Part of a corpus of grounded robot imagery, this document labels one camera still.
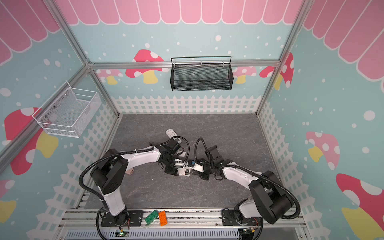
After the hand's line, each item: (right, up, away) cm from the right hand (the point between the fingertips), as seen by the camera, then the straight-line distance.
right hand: (194, 169), depth 86 cm
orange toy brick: (-15, -21, -12) cm, 29 cm away
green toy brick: (-21, -21, -12) cm, 32 cm away
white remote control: (-6, -2, +4) cm, 7 cm away
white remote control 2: (-17, +21, +21) cm, 34 cm away
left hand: (-11, -1, +6) cm, 13 cm away
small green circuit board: (-35, -27, -13) cm, 46 cm away
